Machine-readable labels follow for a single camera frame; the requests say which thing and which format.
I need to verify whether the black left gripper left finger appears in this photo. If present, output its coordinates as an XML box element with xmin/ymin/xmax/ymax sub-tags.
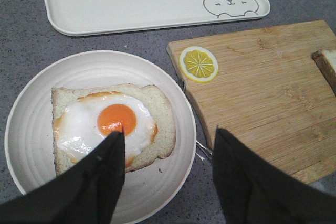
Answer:
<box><xmin>1</xmin><ymin>131</ymin><xmax>125</xmax><ymax>223</ymax></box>

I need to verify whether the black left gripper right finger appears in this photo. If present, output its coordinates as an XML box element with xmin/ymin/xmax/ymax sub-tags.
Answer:
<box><xmin>212</xmin><ymin>128</ymin><xmax>335</xmax><ymax>223</ymax></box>

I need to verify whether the fried egg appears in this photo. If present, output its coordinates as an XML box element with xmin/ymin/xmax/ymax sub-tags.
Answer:
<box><xmin>54</xmin><ymin>92</ymin><xmax>158</xmax><ymax>167</ymax></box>

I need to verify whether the white round plate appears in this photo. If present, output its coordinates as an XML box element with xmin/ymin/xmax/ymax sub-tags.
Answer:
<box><xmin>4</xmin><ymin>51</ymin><xmax>196</xmax><ymax>223</ymax></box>

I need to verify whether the white bread slice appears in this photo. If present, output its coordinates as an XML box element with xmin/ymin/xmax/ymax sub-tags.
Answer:
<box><xmin>311</xmin><ymin>49</ymin><xmax>335</xmax><ymax>93</ymax></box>

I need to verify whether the white bear tray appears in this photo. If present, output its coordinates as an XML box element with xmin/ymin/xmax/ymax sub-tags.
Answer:
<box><xmin>45</xmin><ymin>0</ymin><xmax>270</xmax><ymax>36</ymax></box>

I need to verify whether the wooden cutting board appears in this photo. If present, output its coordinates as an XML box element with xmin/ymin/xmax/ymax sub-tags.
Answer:
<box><xmin>167</xmin><ymin>20</ymin><xmax>335</xmax><ymax>183</ymax></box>

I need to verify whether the lemon slice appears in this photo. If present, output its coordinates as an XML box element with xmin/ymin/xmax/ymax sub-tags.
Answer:
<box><xmin>178</xmin><ymin>46</ymin><xmax>218</xmax><ymax>83</ymax></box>

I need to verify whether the metal cutting board handle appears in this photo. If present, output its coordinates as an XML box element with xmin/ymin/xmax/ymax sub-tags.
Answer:
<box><xmin>177</xmin><ymin>79</ymin><xmax>213</xmax><ymax>163</ymax></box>

